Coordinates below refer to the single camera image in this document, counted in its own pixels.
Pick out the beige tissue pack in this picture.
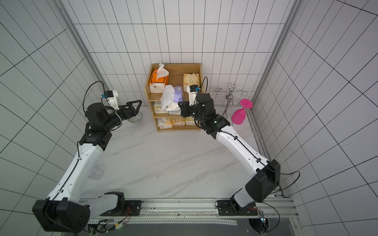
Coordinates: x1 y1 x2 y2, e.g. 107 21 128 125
183 73 200 93

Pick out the white green tissue pack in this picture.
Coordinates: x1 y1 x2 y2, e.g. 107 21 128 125
153 101 168 114

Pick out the purple white tissue pack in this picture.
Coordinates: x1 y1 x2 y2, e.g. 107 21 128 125
160 85 184 112

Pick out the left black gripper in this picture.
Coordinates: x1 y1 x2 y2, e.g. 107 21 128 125
103 100 143 129

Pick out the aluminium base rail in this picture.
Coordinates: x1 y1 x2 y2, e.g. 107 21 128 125
88 195 299 227

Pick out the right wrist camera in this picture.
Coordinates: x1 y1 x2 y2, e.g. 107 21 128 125
188 84 200 106

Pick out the yellow tissue pack middle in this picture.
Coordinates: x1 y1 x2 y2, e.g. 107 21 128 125
171 118 186 126

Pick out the pink plastic wine glass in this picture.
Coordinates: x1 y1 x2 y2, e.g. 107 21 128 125
231 99 253 125

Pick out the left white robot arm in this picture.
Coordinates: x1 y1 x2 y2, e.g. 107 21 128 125
32 100 142 234

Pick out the orange tissue box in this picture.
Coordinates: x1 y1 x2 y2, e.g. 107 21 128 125
148 64 169 93

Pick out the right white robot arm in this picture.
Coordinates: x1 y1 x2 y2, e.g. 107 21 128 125
178 93 281 208

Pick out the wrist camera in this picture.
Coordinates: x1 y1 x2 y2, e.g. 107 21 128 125
188 84 200 106
101 90 119 110

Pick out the chrome glass holder stand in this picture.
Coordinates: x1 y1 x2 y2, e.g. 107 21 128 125
213 83 248 119

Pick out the yellow tissue pack right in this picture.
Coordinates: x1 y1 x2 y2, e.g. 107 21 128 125
184 117 195 126

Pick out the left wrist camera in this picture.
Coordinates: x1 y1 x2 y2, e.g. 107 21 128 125
101 90 119 110

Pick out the wooden three-tier shelf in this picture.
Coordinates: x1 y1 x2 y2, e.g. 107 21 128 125
145 63 205 131

